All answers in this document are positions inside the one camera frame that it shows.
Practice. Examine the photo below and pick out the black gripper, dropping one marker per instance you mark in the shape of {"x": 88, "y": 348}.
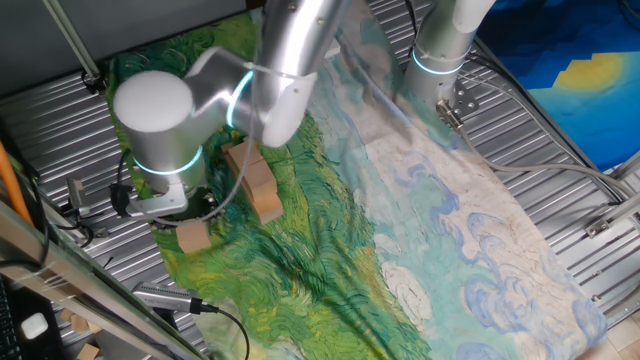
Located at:
{"x": 197, "y": 205}

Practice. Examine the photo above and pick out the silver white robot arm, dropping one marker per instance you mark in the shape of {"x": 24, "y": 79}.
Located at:
{"x": 160, "y": 120}

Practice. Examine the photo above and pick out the small wooden cube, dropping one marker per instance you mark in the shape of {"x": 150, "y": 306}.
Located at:
{"x": 95, "y": 327}
{"x": 89, "y": 351}
{"x": 227, "y": 148}
{"x": 79, "y": 323}
{"x": 65, "y": 314}

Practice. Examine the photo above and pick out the orange pipe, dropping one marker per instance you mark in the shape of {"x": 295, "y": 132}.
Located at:
{"x": 10, "y": 185}

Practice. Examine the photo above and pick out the white earbud case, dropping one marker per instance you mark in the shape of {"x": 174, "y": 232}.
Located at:
{"x": 34, "y": 325}

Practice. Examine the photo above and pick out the slanted metal pole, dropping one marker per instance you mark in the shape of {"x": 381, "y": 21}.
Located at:
{"x": 70, "y": 40}

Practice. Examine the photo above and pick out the black keyboard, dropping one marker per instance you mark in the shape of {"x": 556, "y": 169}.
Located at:
{"x": 6, "y": 330}

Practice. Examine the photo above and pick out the painted landscape cloth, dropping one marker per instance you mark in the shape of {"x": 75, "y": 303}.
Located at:
{"x": 425, "y": 225}

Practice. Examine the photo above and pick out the blue and yellow cloth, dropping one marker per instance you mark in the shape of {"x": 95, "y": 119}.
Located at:
{"x": 575, "y": 100}

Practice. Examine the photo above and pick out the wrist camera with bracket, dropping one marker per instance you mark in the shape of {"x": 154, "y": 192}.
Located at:
{"x": 160, "y": 202}

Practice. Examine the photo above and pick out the ribbed silver camera on stand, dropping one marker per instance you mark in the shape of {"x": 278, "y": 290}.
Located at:
{"x": 160, "y": 297}

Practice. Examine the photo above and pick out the aluminium frame beam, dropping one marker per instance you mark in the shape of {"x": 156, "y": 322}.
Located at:
{"x": 75, "y": 280}

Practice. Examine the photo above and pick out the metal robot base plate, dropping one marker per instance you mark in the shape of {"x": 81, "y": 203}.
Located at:
{"x": 465, "y": 102}

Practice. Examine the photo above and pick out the metal corner bracket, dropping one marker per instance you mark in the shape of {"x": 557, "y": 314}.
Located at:
{"x": 597, "y": 227}

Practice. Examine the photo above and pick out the aluminium frame rail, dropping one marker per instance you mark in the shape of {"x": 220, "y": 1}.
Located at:
{"x": 627, "y": 207}
{"x": 630, "y": 167}

